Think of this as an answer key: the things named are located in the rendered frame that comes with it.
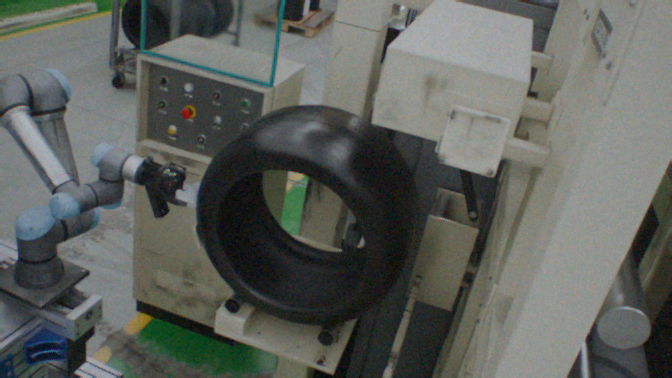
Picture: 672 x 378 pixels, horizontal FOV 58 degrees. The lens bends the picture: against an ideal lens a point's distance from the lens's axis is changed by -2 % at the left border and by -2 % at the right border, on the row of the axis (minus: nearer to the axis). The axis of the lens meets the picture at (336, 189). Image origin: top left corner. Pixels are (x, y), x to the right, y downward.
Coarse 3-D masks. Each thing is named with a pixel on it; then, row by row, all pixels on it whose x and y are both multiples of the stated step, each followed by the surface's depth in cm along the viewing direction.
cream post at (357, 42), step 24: (360, 0) 164; (384, 0) 162; (336, 24) 168; (360, 24) 166; (384, 24) 170; (336, 48) 171; (360, 48) 169; (336, 72) 174; (360, 72) 172; (336, 96) 177; (360, 96) 175; (312, 192) 193; (312, 216) 196; (336, 216) 194; (312, 240) 200; (336, 240) 199; (288, 360) 225
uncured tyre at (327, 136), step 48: (240, 144) 151; (288, 144) 145; (336, 144) 145; (384, 144) 158; (240, 192) 185; (336, 192) 145; (384, 192) 146; (240, 240) 184; (288, 240) 189; (384, 240) 147; (240, 288) 166; (288, 288) 182; (336, 288) 183; (384, 288) 155
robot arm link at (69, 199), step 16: (0, 80) 176; (16, 80) 176; (0, 96) 172; (16, 96) 174; (0, 112) 171; (16, 112) 172; (16, 128) 171; (32, 128) 173; (32, 144) 171; (48, 144) 173; (32, 160) 170; (48, 160) 170; (48, 176) 169; (64, 176) 170; (64, 192) 168; (80, 192) 170; (64, 208) 166; (80, 208) 170
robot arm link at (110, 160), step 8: (104, 144) 175; (96, 152) 173; (104, 152) 173; (112, 152) 173; (120, 152) 174; (128, 152) 175; (96, 160) 173; (104, 160) 173; (112, 160) 172; (120, 160) 172; (104, 168) 174; (112, 168) 173; (120, 168) 172; (104, 176) 175; (112, 176) 175; (120, 176) 174
